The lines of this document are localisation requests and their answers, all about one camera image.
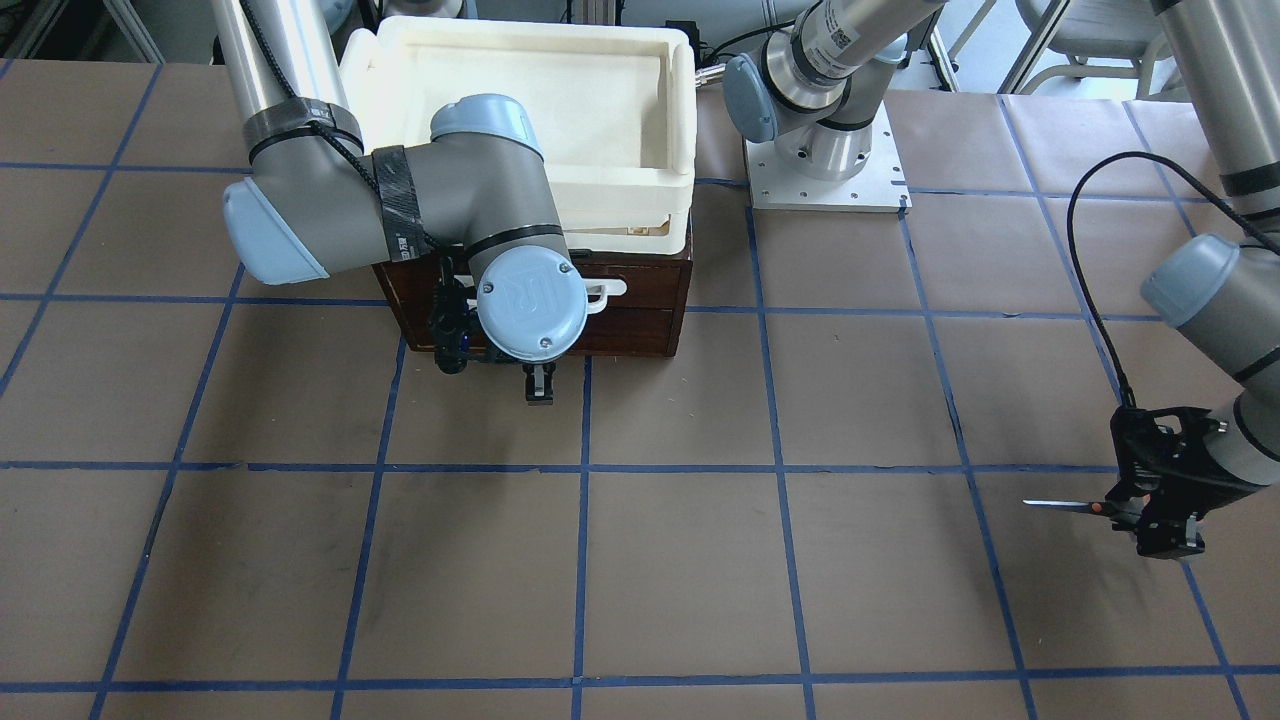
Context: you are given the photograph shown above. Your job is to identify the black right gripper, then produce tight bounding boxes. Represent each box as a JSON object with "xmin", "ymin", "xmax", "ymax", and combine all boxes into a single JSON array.
[{"xmin": 516, "ymin": 357, "xmax": 559, "ymax": 405}]

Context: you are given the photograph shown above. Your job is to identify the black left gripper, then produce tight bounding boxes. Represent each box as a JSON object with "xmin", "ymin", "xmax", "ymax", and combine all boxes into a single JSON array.
[{"xmin": 1103, "ymin": 406, "xmax": 1242, "ymax": 560}]

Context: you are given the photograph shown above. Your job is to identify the orange grey handled scissors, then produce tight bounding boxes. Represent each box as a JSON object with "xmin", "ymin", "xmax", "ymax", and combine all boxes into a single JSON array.
[{"xmin": 1023, "ymin": 498, "xmax": 1143, "ymax": 520}]

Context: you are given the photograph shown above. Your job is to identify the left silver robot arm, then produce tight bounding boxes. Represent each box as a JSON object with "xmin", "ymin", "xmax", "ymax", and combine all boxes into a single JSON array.
[{"xmin": 718, "ymin": 1, "xmax": 1279, "ymax": 560}]

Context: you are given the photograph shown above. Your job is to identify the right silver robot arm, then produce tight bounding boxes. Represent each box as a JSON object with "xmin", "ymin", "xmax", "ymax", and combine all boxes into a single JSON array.
[{"xmin": 212, "ymin": 1, "xmax": 588, "ymax": 404}]

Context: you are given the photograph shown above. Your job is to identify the dark wooden drawer cabinet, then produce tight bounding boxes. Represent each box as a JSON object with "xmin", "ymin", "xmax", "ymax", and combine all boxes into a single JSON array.
[{"xmin": 372, "ymin": 243, "xmax": 692, "ymax": 357}]

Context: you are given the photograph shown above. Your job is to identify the white foam box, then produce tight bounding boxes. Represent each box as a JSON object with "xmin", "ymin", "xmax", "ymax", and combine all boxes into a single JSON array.
[{"xmin": 339, "ymin": 15, "xmax": 698, "ymax": 256}]

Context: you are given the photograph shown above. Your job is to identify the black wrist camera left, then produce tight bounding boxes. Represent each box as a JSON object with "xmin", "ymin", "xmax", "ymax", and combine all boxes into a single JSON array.
[{"xmin": 1110, "ymin": 406, "xmax": 1219, "ymax": 496}]

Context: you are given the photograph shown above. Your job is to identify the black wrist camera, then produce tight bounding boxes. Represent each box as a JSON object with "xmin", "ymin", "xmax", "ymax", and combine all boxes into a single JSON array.
[
  {"xmin": 428, "ymin": 255, "xmax": 474, "ymax": 375},
  {"xmin": 1110, "ymin": 406, "xmax": 1219, "ymax": 496}
]

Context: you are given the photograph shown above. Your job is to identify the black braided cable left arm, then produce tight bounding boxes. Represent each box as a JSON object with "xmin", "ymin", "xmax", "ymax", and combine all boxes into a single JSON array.
[{"xmin": 1066, "ymin": 152, "xmax": 1280, "ymax": 411}]

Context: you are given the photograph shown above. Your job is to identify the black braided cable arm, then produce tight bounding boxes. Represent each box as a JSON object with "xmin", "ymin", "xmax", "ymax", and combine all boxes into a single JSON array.
[
  {"xmin": 238, "ymin": 0, "xmax": 445, "ymax": 251},
  {"xmin": 1066, "ymin": 152, "xmax": 1280, "ymax": 411}
]

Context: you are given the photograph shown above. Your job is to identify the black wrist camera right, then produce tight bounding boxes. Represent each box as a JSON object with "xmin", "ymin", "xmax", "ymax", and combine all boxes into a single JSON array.
[{"xmin": 428, "ymin": 255, "xmax": 474, "ymax": 375}]

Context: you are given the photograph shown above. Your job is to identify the black braided cable right arm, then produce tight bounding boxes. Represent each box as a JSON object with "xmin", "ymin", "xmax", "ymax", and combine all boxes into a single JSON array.
[{"xmin": 238, "ymin": 0, "xmax": 445, "ymax": 251}]

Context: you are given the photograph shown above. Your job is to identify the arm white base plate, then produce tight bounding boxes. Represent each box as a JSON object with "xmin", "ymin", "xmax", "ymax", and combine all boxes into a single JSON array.
[{"xmin": 745, "ymin": 106, "xmax": 913, "ymax": 213}]

